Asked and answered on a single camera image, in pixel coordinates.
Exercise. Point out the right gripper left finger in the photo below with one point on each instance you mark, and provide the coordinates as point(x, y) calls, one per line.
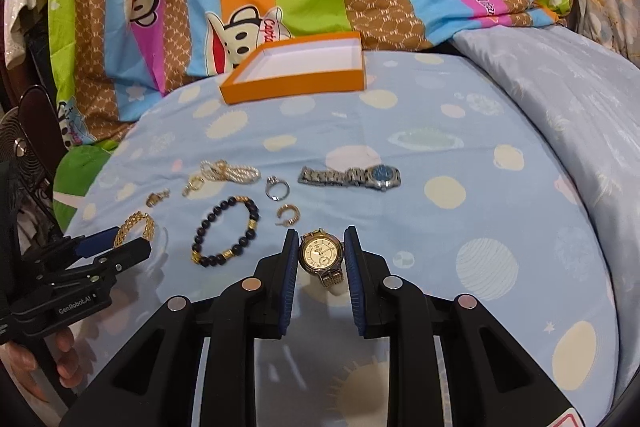
point(258, 307)

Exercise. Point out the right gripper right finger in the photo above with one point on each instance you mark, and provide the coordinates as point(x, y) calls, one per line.
point(417, 325)

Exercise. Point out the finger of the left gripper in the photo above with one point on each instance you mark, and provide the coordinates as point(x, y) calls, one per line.
point(106, 267)
point(94, 244)

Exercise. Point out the gold dial wristwatch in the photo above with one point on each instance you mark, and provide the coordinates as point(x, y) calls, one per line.
point(321, 254)

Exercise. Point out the silver blue dial wristwatch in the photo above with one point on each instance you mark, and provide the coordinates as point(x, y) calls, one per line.
point(378, 177)

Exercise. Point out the orange jewelry box tray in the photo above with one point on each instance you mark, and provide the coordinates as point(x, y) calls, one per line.
point(301, 66)

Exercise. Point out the gold clip earring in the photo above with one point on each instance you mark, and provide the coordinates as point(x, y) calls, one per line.
point(154, 198)

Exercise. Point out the green cloth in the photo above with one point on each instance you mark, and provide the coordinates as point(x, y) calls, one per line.
point(77, 170)

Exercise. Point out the gold hoop drop earring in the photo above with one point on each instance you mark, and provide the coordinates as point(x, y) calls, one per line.
point(194, 184)

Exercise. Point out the black standing fan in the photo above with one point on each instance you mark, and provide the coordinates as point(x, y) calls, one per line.
point(31, 141)

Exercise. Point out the blue planet print bedsheet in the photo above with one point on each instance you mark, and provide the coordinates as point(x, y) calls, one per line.
point(484, 207)

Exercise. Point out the light blue folded blanket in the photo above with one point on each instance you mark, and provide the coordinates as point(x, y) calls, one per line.
point(584, 99)

